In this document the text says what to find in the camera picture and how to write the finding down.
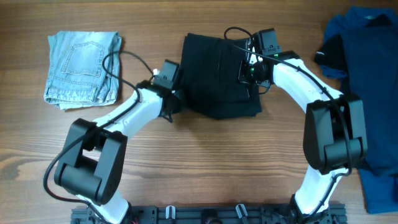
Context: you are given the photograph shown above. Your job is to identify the black shorts garment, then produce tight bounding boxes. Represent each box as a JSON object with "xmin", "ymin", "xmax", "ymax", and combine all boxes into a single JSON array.
[{"xmin": 180, "ymin": 33, "xmax": 262, "ymax": 119}]

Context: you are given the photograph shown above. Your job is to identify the dark blue polo shirt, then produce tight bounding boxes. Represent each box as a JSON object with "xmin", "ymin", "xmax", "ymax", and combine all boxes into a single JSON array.
[{"xmin": 314, "ymin": 6, "xmax": 397, "ymax": 214}]

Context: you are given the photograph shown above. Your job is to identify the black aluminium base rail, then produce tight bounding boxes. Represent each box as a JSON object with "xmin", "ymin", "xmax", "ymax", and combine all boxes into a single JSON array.
[{"xmin": 70, "ymin": 204, "xmax": 348, "ymax": 224}]

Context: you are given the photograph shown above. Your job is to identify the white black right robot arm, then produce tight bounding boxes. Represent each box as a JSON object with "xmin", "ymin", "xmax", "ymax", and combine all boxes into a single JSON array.
[{"xmin": 238, "ymin": 51, "xmax": 368, "ymax": 222}]

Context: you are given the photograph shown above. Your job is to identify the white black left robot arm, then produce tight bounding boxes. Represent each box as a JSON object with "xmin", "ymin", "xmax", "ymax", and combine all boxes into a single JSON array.
[{"xmin": 51, "ymin": 80, "xmax": 180, "ymax": 223}]

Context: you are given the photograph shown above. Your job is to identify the folded light blue jeans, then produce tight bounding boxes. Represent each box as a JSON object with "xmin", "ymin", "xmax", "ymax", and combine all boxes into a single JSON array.
[{"xmin": 44, "ymin": 30, "xmax": 122, "ymax": 110}]

